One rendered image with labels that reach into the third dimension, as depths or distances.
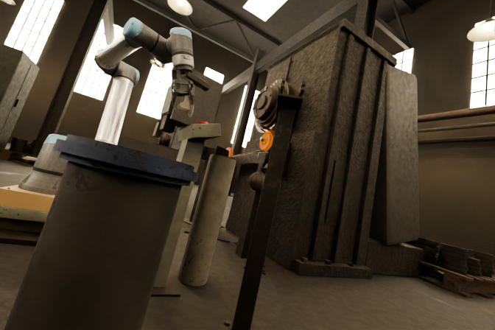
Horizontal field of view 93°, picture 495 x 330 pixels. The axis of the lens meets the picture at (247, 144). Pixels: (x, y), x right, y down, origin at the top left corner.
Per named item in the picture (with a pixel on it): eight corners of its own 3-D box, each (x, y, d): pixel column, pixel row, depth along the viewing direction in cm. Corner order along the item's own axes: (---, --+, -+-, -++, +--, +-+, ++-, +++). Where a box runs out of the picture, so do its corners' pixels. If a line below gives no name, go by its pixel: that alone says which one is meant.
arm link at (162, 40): (151, 39, 111) (164, 29, 102) (172, 54, 119) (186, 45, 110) (145, 56, 108) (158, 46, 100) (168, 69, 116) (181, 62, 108)
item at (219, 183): (201, 274, 103) (230, 160, 113) (210, 286, 93) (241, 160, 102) (174, 272, 98) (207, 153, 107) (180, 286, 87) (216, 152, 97)
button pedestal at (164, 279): (169, 270, 99) (207, 132, 110) (181, 300, 78) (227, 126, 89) (128, 268, 92) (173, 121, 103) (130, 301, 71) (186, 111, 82)
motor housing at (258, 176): (248, 253, 154) (265, 174, 164) (266, 267, 135) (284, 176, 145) (230, 251, 149) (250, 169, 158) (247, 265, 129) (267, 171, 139)
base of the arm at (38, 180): (7, 186, 98) (18, 163, 100) (31, 185, 115) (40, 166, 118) (59, 197, 103) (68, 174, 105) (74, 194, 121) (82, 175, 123)
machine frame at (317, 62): (281, 235, 259) (310, 90, 291) (374, 279, 164) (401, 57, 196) (222, 226, 227) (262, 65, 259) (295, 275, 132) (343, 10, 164)
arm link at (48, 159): (32, 165, 112) (47, 130, 115) (73, 173, 123) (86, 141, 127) (34, 167, 101) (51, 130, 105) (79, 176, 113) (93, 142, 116)
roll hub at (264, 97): (254, 121, 204) (261, 92, 208) (272, 118, 180) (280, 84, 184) (248, 119, 202) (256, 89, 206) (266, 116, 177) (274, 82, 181)
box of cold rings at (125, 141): (158, 189, 450) (170, 149, 464) (169, 196, 379) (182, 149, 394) (97, 177, 398) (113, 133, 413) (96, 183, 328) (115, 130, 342)
